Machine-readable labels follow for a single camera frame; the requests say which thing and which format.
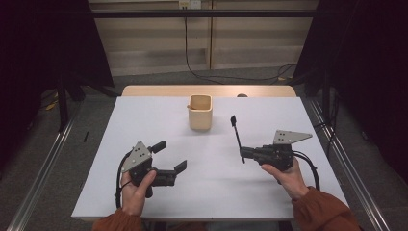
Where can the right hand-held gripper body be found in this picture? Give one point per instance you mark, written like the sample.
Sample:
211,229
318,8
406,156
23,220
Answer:
275,155

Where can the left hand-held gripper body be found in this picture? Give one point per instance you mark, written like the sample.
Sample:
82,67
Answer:
141,166

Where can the black brush with flat head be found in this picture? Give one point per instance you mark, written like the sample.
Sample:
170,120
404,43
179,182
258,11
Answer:
236,134

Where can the beige square cup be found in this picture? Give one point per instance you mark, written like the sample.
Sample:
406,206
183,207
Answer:
200,112

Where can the person's left hand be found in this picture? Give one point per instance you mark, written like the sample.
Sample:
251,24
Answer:
134,195

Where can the person's right hand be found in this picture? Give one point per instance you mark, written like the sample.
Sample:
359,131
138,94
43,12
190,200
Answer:
290,183

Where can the white table cover sheet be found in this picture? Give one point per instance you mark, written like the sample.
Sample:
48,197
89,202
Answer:
208,192

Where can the dark round table grommet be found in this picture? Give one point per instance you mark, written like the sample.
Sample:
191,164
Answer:
242,95

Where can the black metal stand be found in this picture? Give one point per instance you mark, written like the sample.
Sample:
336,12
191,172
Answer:
63,106
326,96

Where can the yellow floor item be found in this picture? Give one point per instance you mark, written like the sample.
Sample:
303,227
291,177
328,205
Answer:
51,105

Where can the black curtain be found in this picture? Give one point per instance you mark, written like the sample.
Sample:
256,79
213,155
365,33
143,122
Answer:
369,64
38,64

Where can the black horizontal bar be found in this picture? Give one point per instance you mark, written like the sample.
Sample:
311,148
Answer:
198,13

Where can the aluminium floor rail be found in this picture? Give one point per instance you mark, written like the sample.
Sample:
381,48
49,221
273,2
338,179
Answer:
41,179
375,211

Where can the white wall outlet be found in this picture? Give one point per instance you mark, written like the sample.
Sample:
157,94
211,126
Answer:
190,4

